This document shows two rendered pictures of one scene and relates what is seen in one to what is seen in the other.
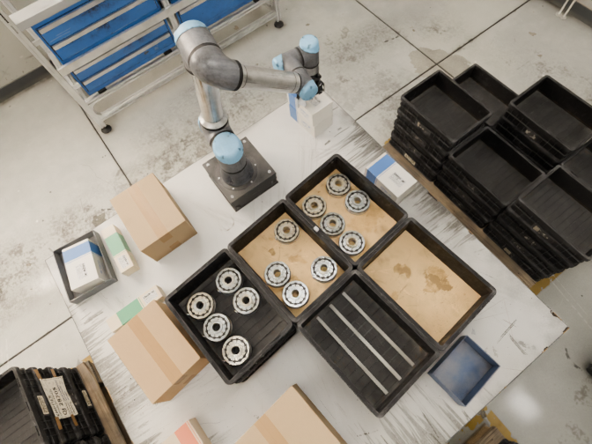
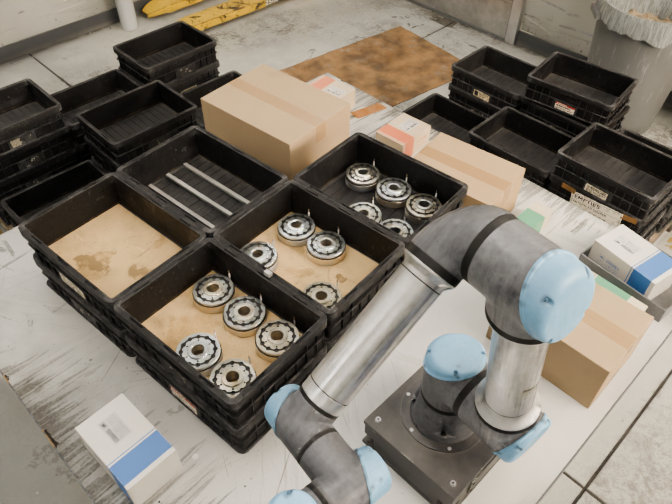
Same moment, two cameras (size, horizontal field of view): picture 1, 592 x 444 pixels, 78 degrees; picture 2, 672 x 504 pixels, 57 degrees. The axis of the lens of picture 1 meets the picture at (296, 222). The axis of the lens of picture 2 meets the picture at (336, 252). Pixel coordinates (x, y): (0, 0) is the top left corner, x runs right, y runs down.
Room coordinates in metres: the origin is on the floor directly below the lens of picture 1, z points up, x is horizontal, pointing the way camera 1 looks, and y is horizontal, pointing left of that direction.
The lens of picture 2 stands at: (1.47, -0.24, 2.02)
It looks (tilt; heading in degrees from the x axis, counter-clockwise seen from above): 46 degrees down; 161
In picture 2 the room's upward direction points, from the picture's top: 1 degrees clockwise
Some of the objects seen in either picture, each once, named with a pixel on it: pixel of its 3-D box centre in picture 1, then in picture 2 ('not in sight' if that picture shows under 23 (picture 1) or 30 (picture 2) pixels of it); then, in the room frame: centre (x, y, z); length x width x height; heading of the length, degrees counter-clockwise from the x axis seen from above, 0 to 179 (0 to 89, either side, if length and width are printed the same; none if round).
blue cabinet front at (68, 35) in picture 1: (114, 37); not in sight; (2.19, 0.91, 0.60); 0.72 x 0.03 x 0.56; 116
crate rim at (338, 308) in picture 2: (288, 257); (308, 243); (0.41, 0.05, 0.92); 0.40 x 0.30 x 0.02; 31
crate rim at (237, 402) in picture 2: (344, 207); (220, 314); (0.57, -0.20, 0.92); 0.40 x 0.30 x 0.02; 31
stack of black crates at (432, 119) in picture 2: not in sight; (444, 140); (-0.69, 1.06, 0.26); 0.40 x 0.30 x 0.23; 26
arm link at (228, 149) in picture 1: (228, 151); (455, 371); (0.90, 0.21, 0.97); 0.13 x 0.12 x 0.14; 18
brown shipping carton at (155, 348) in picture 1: (161, 350); (460, 186); (0.19, 0.61, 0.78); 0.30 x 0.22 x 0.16; 33
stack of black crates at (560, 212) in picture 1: (546, 226); not in sight; (0.46, -1.28, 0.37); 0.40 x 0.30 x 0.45; 26
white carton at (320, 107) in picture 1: (309, 101); not in sight; (1.18, -0.18, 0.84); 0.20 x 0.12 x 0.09; 26
